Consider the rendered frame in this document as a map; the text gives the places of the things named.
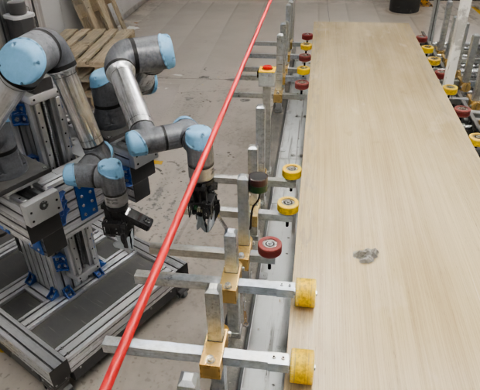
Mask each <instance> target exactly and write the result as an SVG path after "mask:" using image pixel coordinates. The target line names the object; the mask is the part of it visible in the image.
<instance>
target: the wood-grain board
mask: <svg viewBox="0 0 480 390"><path fill-rule="evenodd" d="M365 248H370V249H373V248H376V249H378V250H379V254H378V257H377V258H374V262H370V263H367V264H366V263H360V262H359V259H358V258H354V257H353V252H354V251H359V250H362V251H363V250H364V249H365ZM297 278H307V279H316V280H317V287H316V291H317V296H316V300H315V307H314V308H310V307H302V306H295V298H296V296H294V298H291V304H290V322H289V332H288V341H287V351H286V353H287V354H290V360H291V350H292V348H301V349H309V350H314V364H315V365H316V369H315V371H314V381H313V384H312V385H303V384H297V383H290V370H289V371H288V373H285V378H284V388H283V390H480V158H479V156H478V153H477V152H476V150H475V147H474V146H473V145H472V143H471V140H470V138H469V137H468V134H467V132H466V131H465V129H464V127H463V125H462V123H461V121H460V119H459V118H458V116H457V114H456V112H455V110H454V108H453V106H452V104H451V103H450V101H449V99H448V97H447V95H446V93H445V91H444V89H443V88H442V86H441V83H440V81H439V80H438V78H437V76H436V74H435V72H434V70H433V68H432V66H431V65H430V63H429V61H428V59H427V57H426V55H425V53H424V51H423V49H422V48H421V46H420V44H419V42H418V40H417V38H416V36H415V35H414V33H413V30H412V29H411V27H410V24H409V23H395V22H314V31H313V41H312V50H311V61H310V79H309V88H308V98H307V116H306V125H305V135H304V145H303V163H302V173H301V182H300V200H299V210H298V219H297V238H296V247H295V257H294V267H293V282H295V288H296V285H297Z"/></svg>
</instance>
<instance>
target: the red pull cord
mask: <svg viewBox="0 0 480 390"><path fill-rule="evenodd" d="M271 2H272V0H269V1H268V4H267V6H266V9H265V11H264V13H263V14H262V18H261V19H260V22H259V24H258V26H257V29H256V31H255V34H254V36H253V37H252V41H251V42H250V44H249V48H248V49H247V51H246V54H245V56H244V59H243V61H242V63H241V66H240V67H239V69H238V72H237V74H236V77H235V79H234V81H233V84H232V86H231V89H230V91H229V92H228V96H227V97H226V99H225V102H224V104H223V106H222V109H221V111H220V114H219V116H218V118H217V121H216V122H215V124H214V127H213V129H212V131H211V134H210V136H209V139H208V141H207V144H206V146H205V147H204V151H203V152H202V154H201V157H200V159H199V161H198V164H197V166H196V169H195V170H194V173H193V176H192V177H191V179H190V182H189V184H188V186H187V189H186V191H185V194H184V195H183V199H182V200H181V202H180V206H179V207H178V209H177V212H176V214H175V216H174V219H173V221H172V224H171V225H170V228H169V230H168V232H167V234H166V237H165V239H164V241H163V244H162V246H161V249H160V250H159V253H158V255H157V257H156V260H155V262H154V264H153V267H152V269H151V271H150V274H149V276H148V279H147V280H146V283H145V285H144V287H143V289H142V292H141V294H140V296H139V299H138V301H137V304H136V305H135V308H134V310H133V312H132V315H131V317H130V319H129V322H128V324H127V326H126V328H125V331H124V333H123V335H122V338H121V340H120V342H119V344H118V347H117V349H116V351H115V354H114V356H113V358H112V360H111V363H110V365H109V367H108V370H107V372H106V374H105V377H104V379H103V381H102V383H101V386H100V388H99V390H111V389H112V387H113V384H114V383H115V379H116V377H117V375H118V372H119V370H120V367H121V366H122V362H123V361H124V358H125V355H126V353H127V351H128V349H129V345H130V344H131V341H132V338H133V336H134V334H135V331H136V328H137V326H138V325H139V321H140V319H141V317H142V314H143V312H144V309H145V308H146V304H147V303H148V300H149V297H150V295H151V292H152V290H153V287H154V285H155V283H156V280H157V278H158V276H159V273H160V270H161V268H162V267H163V263H164V261H165V259H166V256H167V254H168V251H169V250H170V246H171V244H172V242H173V239H174V237H175V234H176V232H177V229H178V227H179V225H180V222H181V220H182V217H183V215H184V212H185V210H186V208H187V205H188V203H189V201H190V198H191V195H192V193H193V191H194V188H195V186H196V184H197V181H198V179H199V176H200V174H201V171H202V169H203V167H204V164H205V162H206V159H207V157H208V154H209V152H210V150H211V147H212V145H213V143H214V140H215V137H216V135H217V133H218V130H219V128H220V126H221V123H222V120H223V118H224V116H225V113H226V111H227V109H228V106H229V104H230V101H231V98H232V96H233V94H234V92H235V88H236V87H237V84H238V82H239V79H240V77H241V75H242V71H243V70H244V68H245V65H246V62H247V60H248V58H249V55H250V53H251V51H252V48H253V46H254V43H255V40H256V38H257V35H258V34H259V30H260V29H261V26H262V23H263V21H264V19H265V17H266V13H267V12H268V9H269V7H270V4H271Z"/></svg>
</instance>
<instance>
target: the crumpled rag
mask: <svg viewBox="0 0 480 390"><path fill-rule="evenodd" d="M378 254H379V250H378V249H376V248H373V249H370V248H365V249H364V250H363V251H362V250H359V251H354V252H353V257H354V258H358V259H359V262H360V263H366V264H367V263H370V262H374V258H377V257H378Z"/></svg>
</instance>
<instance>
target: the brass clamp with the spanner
mask: <svg viewBox="0 0 480 390"><path fill-rule="evenodd" d="M253 245H255V242H254V241H253V238H252V237H251V236H250V242H249V246H248V245H239V246H238V253H240V252H243V253H244V256H245V257H244V258H238V260H239V261H240V262H241V263H242V264H243V267H245V271H248V270H249V265H250V251H251V250H252V246H253Z"/></svg>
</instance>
